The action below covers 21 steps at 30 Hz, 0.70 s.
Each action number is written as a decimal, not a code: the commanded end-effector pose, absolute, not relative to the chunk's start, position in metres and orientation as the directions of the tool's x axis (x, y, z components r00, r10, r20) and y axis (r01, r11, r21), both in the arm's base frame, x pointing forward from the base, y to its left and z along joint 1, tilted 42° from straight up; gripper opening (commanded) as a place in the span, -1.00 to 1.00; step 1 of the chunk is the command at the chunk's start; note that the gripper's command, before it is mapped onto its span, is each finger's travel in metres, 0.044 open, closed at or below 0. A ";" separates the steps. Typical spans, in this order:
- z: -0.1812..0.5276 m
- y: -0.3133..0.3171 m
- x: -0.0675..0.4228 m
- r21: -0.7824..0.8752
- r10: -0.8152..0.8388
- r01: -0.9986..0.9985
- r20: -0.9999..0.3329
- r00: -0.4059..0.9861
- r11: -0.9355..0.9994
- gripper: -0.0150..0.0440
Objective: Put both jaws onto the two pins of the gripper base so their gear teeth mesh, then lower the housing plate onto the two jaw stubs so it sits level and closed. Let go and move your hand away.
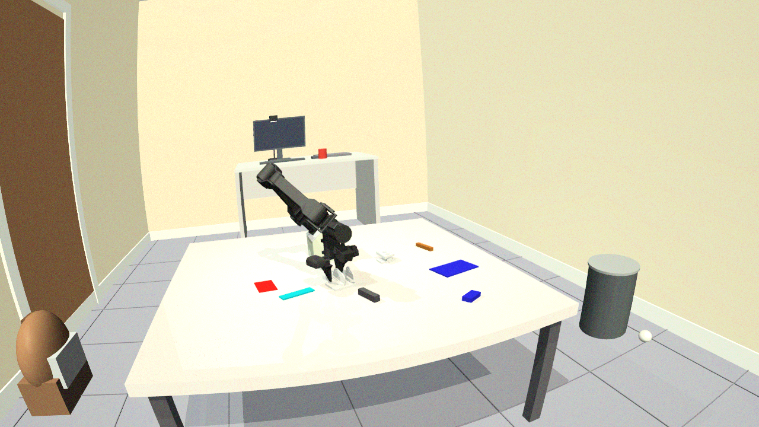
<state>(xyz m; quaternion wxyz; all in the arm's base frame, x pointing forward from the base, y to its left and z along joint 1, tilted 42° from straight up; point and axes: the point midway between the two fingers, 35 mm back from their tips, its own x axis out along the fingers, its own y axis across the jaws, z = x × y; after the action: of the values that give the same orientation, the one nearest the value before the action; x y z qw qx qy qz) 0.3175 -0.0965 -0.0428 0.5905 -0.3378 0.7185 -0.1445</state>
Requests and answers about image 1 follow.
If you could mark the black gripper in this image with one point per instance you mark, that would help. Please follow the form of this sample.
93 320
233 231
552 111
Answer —
323 262

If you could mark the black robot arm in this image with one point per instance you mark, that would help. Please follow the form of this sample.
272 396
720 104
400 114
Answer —
310 213

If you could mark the small blue block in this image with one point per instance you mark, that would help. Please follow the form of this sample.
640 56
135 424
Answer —
471 296

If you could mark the cyan flat plate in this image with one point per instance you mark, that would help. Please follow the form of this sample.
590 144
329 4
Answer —
296 293

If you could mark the blue flat rectangular plate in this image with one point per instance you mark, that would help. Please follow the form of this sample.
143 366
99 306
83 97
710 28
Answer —
453 268

